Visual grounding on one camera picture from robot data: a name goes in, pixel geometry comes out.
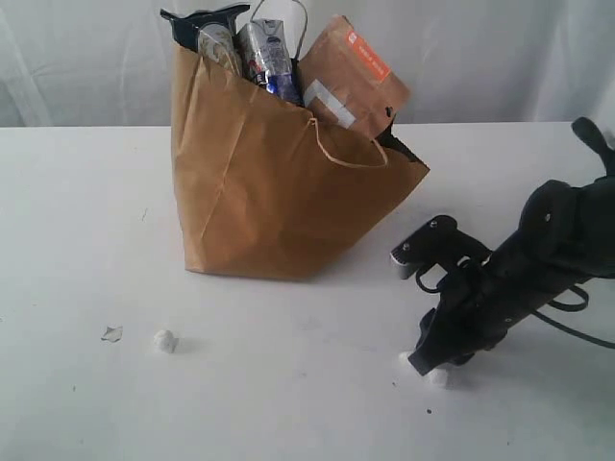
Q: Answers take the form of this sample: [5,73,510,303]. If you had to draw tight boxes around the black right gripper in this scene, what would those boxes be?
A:
[408,232,577,376]

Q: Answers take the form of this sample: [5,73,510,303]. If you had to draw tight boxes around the white pebble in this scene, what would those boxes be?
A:
[425,368,451,388]
[398,351,413,371]

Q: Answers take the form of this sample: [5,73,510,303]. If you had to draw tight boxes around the brown paper shopping bag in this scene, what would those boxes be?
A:
[170,0,431,283]

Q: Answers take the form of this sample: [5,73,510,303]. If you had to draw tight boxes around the brown coffee pouch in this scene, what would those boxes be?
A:
[298,15,410,138]

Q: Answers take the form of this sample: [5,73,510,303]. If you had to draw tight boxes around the small white milk carton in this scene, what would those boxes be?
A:
[237,19,303,107]

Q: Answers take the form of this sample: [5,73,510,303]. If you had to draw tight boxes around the spaghetti packet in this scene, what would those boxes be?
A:
[160,3,251,76]

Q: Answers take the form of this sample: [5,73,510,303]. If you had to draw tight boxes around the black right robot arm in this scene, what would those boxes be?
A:
[402,179,614,376]

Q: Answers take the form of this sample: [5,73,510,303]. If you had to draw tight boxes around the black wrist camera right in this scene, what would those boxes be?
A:
[390,215,491,279]

